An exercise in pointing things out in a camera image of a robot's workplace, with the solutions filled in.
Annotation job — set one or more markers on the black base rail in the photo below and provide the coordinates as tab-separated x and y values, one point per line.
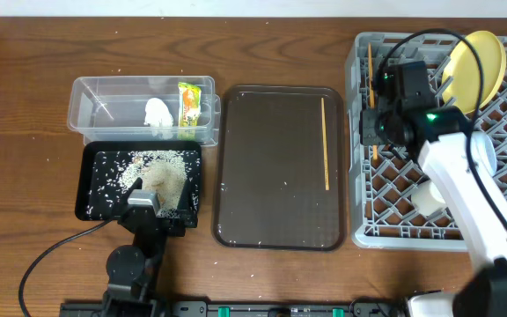
202	309

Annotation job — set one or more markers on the yellow plate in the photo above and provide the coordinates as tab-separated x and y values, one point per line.
463	71

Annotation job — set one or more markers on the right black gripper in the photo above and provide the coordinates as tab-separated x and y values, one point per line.
369	136

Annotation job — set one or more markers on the spilled rice pile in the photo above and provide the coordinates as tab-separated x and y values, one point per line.
114	172

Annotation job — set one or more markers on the brown serving tray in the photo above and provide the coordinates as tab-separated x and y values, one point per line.
270	190

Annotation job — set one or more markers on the white napkin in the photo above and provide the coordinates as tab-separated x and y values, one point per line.
157	114

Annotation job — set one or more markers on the wooden chopstick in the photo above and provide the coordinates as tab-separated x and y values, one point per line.
372	100
324	143

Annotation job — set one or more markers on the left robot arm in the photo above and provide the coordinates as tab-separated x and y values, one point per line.
133	269

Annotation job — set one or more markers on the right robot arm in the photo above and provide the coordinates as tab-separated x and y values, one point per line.
458	160

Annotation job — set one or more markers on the clear plastic bin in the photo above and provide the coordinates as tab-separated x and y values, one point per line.
113	108

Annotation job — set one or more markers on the green orange snack wrapper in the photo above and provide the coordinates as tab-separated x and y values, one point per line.
189	111

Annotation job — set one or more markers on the light blue bowl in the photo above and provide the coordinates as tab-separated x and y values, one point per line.
483	149

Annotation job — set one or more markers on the grey dishwasher rack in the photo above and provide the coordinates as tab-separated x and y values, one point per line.
381	180

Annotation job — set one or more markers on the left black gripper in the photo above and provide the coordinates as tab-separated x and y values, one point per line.
149	218

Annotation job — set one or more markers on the white cup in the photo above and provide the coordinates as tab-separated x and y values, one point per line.
427	199

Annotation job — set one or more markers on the black plastic tray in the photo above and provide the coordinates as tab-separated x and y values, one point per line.
93	148

